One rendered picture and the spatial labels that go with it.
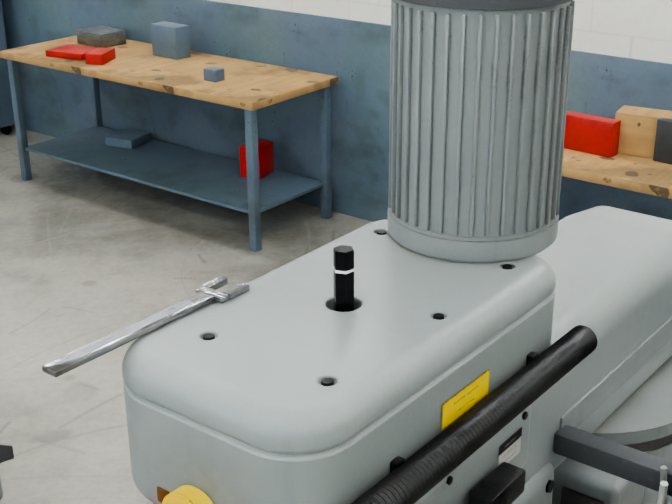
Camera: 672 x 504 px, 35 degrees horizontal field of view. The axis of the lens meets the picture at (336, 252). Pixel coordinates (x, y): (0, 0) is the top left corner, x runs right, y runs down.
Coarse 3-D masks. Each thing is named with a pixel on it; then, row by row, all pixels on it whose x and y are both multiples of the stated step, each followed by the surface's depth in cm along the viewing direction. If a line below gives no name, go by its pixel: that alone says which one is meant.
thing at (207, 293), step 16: (208, 288) 112; (240, 288) 112; (176, 304) 109; (192, 304) 109; (144, 320) 105; (160, 320) 105; (112, 336) 102; (128, 336) 102; (80, 352) 99; (96, 352) 99; (48, 368) 97; (64, 368) 97
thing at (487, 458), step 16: (528, 416) 124; (512, 432) 122; (528, 432) 126; (480, 448) 116; (496, 448) 119; (512, 448) 123; (464, 464) 114; (480, 464) 117; (496, 464) 120; (512, 464) 124; (448, 480) 111; (464, 480) 115; (480, 480) 118; (432, 496) 110; (448, 496) 113; (464, 496) 116
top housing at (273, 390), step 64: (320, 256) 122; (384, 256) 122; (192, 320) 107; (256, 320) 107; (320, 320) 107; (384, 320) 107; (448, 320) 106; (512, 320) 113; (128, 384) 100; (192, 384) 96; (256, 384) 95; (320, 384) 96; (384, 384) 96; (448, 384) 104; (192, 448) 97; (256, 448) 92; (320, 448) 91; (384, 448) 97
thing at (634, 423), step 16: (656, 384) 161; (640, 400) 156; (656, 400) 156; (624, 416) 152; (640, 416) 152; (656, 416) 152; (608, 432) 148; (624, 432) 148; (640, 432) 149; (656, 432) 150; (640, 448) 150; (656, 448) 151; (560, 464) 148; (576, 464) 148; (560, 480) 147; (576, 480) 146; (592, 480) 144; (608, 480) 144; (624, 480) 145; (560, 496) 148; (576, 496) 146; (592, 496) 145; (608, 496) 143; (624, 496) 145; (640, 496) 151; (656, 496) 153
